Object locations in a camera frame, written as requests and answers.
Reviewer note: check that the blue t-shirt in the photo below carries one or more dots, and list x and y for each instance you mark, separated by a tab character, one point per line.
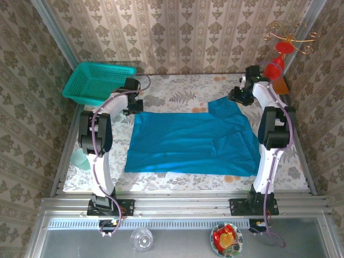
188	142

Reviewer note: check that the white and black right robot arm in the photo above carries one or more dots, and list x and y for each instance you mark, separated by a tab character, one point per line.
268	169

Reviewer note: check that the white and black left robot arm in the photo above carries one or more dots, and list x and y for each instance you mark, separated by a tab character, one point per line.
103	172

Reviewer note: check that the orange wooden board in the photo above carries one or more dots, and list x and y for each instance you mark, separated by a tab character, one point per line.
282	87

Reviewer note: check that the floral patterned tablecloth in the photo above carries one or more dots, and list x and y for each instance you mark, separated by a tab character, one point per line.
174	88

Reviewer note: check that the red ribbed vase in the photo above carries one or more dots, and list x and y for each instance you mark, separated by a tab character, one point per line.
276	65

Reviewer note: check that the green plastic basket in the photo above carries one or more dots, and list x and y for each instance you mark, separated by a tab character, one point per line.
94	83

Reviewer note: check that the pale green translucent cup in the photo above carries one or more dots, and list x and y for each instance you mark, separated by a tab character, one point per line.
79	160

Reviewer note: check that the small black connector box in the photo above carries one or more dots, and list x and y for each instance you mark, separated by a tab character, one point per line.
254	224
107	223

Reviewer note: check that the clear glass cup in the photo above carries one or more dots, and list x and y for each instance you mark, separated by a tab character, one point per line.
141	239

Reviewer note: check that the red foil candy wrapper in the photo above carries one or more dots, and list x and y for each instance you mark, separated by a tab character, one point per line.
217	236

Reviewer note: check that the patterned bowl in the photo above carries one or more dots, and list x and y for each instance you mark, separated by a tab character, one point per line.
239	239

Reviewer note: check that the yellow wrapped candy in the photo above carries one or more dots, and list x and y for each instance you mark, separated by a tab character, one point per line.
226	240

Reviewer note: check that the aluminium table side rail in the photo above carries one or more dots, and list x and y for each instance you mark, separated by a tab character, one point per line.
67	139
303	166

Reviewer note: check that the aluminium frame post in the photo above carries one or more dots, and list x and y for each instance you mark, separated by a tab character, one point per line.
52	29
309	27

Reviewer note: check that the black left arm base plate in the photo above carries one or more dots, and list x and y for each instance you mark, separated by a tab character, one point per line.
126	207

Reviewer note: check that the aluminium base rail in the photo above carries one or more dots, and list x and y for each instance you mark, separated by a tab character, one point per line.
182	204

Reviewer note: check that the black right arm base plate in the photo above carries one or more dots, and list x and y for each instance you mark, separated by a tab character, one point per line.
239	207

